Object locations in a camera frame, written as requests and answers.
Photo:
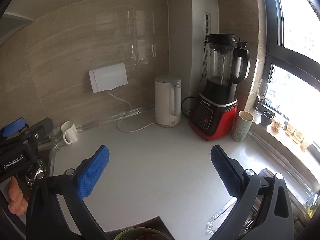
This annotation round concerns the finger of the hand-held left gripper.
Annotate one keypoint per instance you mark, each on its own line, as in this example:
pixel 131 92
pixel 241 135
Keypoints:
pixel 13 127
pixel 41 130

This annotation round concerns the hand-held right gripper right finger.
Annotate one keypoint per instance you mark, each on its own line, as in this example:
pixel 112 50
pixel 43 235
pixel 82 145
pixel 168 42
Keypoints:
pixel 225 170

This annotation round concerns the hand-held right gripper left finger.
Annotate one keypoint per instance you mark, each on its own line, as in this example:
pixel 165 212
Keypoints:
pixel 92 172

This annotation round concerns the green plastic basket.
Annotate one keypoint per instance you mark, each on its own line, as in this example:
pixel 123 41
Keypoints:
pixel 125 235

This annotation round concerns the person's left hand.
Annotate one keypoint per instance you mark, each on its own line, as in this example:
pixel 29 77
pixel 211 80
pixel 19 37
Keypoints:
pixel 16 200

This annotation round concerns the clear drinking glass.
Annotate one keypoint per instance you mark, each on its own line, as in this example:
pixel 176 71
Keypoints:
pixel 57 141

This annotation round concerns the gas stove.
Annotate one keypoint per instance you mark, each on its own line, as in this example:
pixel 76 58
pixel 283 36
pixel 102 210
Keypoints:
pixel 37 172

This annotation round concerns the white mug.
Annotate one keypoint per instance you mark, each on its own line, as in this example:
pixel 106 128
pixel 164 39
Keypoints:
pixel 71 132

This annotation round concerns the steel sink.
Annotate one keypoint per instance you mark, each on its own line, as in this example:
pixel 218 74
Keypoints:
pixel 266 173

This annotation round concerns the pale ceramic tumbler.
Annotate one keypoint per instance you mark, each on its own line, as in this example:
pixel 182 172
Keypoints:
pixel 240 127

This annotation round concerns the red black blender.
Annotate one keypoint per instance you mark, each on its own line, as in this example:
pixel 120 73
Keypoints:
pixel 215 120

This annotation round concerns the aluminium foil strip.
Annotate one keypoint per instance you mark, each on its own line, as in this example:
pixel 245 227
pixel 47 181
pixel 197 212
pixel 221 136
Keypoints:
pixel 212 223

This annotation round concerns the small dark cup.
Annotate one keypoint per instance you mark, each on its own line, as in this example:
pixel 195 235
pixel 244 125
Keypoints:
pixel 267 119

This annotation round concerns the small amber glass cup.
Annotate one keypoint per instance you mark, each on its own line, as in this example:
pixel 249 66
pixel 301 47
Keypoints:
pixel 298 136
pixel 278 127
pixel 306 145
pixel 290 129

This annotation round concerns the brown base cabinet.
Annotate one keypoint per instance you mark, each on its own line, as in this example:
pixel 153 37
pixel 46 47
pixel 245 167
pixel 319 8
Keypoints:
pixel 150 222

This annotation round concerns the wine glass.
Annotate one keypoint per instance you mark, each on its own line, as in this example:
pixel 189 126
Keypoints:
pixel 262 90

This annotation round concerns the white electric kettle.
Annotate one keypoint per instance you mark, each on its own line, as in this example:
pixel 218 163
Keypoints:
pixel 165 100

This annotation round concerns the yellowish clear bottle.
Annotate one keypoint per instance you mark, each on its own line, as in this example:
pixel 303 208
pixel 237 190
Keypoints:
pixel 313 205

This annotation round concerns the grey range hood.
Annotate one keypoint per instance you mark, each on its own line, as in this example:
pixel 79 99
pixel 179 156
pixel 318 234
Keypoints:
pixel 12 27

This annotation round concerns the dark framed window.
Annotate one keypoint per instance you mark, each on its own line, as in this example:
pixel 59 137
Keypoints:
pixel 275 55

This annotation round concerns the white vent grille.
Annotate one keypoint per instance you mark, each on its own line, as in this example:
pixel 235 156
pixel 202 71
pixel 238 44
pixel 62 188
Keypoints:
pixel 205 42

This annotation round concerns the white wall socket cover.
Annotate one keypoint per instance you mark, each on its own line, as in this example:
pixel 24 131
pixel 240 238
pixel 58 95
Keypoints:
pixel 108 77

